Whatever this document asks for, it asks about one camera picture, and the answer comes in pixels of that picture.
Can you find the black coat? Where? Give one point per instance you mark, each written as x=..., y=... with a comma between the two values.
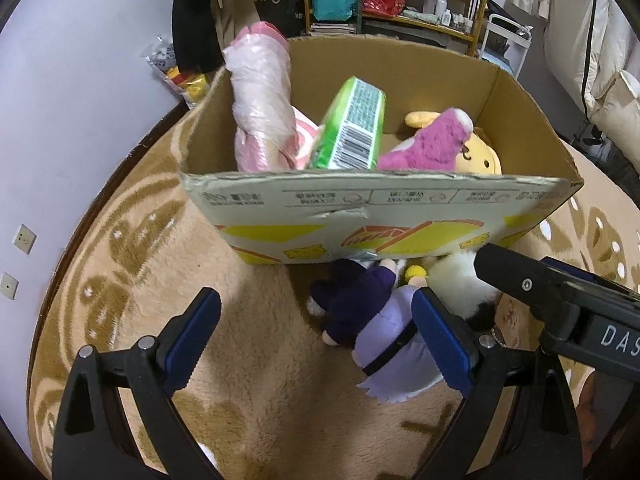
x=194, y=33

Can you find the plastic bag with toys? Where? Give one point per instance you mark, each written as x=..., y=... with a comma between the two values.
x=191, y=86

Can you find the cardboard box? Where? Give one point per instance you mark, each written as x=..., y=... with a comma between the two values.
x=321, y=215

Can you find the yellow plush doll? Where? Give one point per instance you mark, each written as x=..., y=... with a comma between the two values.
x=476, y=157

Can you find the wall socket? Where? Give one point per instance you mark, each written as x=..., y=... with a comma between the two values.
x=24, y=239
x=8, y=286

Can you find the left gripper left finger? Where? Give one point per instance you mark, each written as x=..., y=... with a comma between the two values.
x=93, y=439

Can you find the lower wall socket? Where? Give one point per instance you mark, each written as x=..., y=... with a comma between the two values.
x=8, y=286

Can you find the pink wrapped plush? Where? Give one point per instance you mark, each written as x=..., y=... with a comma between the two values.
x=271, y=134

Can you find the green tissue pack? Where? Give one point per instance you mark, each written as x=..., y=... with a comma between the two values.
x=349, y=136

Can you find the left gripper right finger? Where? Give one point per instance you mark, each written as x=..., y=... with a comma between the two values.
x=517, y=418

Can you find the upper wall socket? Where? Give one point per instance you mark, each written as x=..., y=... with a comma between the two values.
x=24, y=239

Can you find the pink plush toy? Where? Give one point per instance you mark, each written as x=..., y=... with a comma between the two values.
x=434, y=147

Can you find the stack of books left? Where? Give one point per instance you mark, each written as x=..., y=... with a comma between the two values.
x=332, y=29

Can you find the purple plush doll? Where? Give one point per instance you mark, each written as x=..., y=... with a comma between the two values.
x=367, y=308

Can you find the wooden shelf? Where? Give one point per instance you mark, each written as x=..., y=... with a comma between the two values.
x=450, y=24

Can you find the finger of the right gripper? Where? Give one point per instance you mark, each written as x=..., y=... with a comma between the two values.
x=534, y=283
x=590, y=272

